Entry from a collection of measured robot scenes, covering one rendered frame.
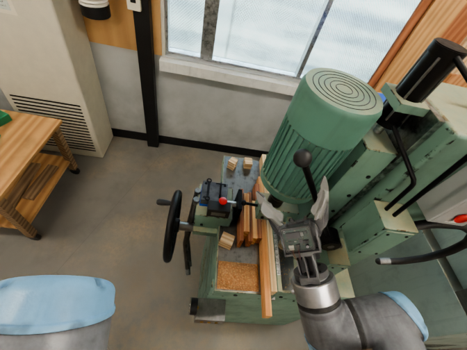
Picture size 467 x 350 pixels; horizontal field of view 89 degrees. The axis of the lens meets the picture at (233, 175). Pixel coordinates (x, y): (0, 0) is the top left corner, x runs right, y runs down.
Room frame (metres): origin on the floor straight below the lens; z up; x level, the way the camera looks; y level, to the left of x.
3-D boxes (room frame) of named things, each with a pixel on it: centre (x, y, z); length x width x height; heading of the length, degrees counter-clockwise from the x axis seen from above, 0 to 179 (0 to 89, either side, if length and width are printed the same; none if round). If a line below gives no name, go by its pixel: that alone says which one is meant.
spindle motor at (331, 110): (0.49, -0.16, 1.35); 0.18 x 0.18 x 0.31
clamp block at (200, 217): (0.50, 0.04, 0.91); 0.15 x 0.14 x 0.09; 12
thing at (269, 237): (0.54, -0.17, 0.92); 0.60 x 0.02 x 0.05; 12
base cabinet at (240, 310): (0.52, -0.28, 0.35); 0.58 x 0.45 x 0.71; 102
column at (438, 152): (0.56, -0.45, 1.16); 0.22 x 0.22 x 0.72; 12
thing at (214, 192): (0.49, 0.04, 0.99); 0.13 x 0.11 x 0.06; 12
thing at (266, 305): (0.44, -0.17, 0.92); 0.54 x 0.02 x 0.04; 12
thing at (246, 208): (0.49, -0.09, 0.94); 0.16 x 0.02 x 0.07; 12
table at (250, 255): (0.51, -0.05, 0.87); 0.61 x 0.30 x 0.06; 12
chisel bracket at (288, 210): (0.49, -0.18, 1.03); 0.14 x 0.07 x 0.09; 102
